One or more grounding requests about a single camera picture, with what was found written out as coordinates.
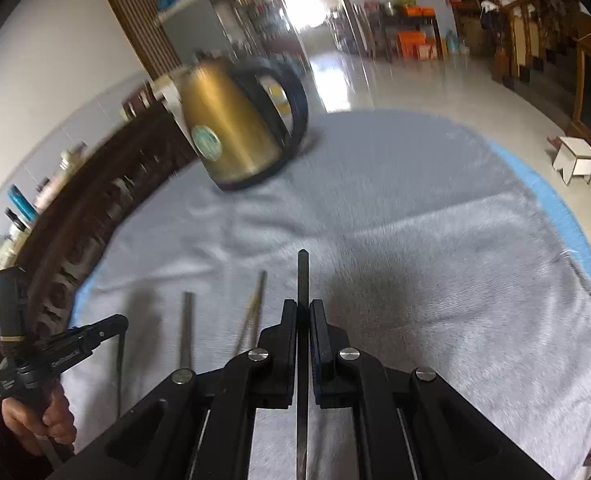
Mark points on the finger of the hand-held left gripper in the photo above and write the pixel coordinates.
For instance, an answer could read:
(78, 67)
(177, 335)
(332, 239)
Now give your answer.
(95, 335)

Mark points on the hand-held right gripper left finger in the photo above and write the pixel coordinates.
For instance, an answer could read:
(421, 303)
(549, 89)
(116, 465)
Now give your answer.
(286, 360)

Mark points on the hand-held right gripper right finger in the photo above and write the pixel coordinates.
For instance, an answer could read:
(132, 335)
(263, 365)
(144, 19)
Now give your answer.
(320, 360)

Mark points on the dark metal utensil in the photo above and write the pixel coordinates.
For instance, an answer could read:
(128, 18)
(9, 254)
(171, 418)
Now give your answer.
(303, 285)
(120, 370)

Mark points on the thin metal utensil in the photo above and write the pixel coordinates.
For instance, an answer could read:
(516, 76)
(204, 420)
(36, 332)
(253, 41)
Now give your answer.
(253, 310)

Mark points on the grey metal utensil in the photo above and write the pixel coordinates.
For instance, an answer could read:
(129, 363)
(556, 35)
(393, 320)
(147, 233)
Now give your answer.
(187, 330)

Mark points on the person's left hand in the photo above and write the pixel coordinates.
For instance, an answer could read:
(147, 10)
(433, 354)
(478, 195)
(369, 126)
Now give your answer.
(58, 420)

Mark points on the black bottle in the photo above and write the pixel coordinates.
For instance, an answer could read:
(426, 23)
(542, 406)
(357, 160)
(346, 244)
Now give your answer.
(14, 219)

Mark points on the blue thermos bottle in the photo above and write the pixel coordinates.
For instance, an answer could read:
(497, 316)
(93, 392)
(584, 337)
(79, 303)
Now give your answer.
(23, 204)

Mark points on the carved dark wooden table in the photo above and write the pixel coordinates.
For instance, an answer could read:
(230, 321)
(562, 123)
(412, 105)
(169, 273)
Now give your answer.
(90, 210)

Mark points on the grey table cloth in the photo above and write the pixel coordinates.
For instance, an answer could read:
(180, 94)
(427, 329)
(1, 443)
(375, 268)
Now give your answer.
(400, 220)

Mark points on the gold electric kettle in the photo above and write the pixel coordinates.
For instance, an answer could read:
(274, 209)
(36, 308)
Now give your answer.
(230, 125)

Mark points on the white chest box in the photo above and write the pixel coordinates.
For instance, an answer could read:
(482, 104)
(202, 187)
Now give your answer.
(168, 85)

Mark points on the blue table cloth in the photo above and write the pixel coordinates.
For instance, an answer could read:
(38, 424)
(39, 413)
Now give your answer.
(550, 195)

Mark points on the slatted wooden door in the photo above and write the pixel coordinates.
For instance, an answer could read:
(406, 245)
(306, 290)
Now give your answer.
(135, 20)

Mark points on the grey refrigerator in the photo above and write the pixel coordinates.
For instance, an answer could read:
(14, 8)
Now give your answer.
(195, 30)

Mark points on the rack with orange boxes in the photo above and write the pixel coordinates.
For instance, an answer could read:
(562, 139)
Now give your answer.
(410, 40)

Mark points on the small white stool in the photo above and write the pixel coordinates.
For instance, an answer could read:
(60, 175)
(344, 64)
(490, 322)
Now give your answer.
(578, 147)

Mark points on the blue water bottle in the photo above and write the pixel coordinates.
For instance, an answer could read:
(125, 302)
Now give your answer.
(453, 44)

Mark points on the glass display shelf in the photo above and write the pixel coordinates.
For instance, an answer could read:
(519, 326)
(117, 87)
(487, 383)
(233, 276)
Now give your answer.
(255, 5)

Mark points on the wooden stair railing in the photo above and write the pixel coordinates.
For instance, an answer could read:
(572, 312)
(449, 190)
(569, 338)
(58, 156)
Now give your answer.
(525, 25)

